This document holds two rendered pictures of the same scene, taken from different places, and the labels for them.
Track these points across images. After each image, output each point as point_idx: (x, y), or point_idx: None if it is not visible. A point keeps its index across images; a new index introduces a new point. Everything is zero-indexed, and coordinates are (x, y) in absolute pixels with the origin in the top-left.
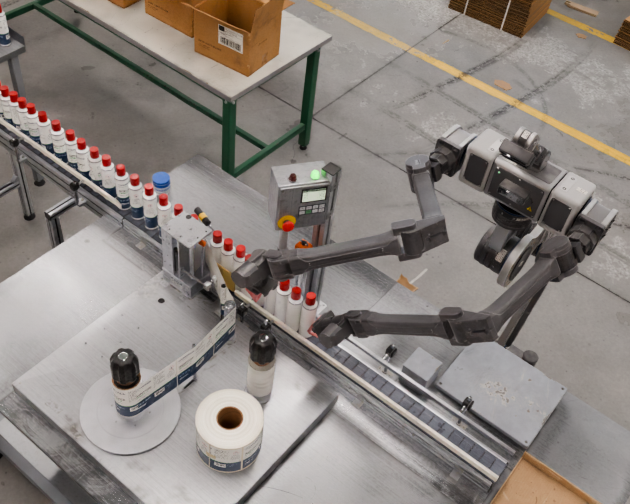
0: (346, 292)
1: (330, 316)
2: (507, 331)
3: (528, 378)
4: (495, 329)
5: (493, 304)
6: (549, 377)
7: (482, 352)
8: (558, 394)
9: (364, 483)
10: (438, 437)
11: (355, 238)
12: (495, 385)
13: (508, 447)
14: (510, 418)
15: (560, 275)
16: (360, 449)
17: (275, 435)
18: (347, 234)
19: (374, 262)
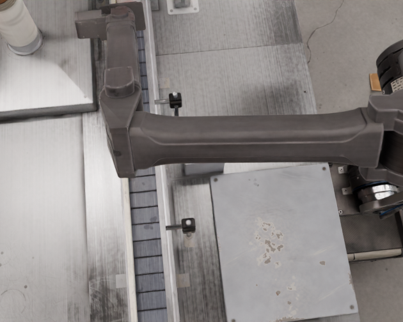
0: (234, 13)
1: (135, 9)
2: None
3: (323, 260)
4: (131, 160)
5: (179, 119)
6: (351, 281)
7: (303, 188)
8: (338, 308)
9: (29, 206)
10: (125, 230)
11: (401, 8)
12: (274, 234)
13: (170, 314)
14: (247, 282)
15: (376, 170)
16: (64, 172)
17: None
18: (397, 0)
19: (395, 41)
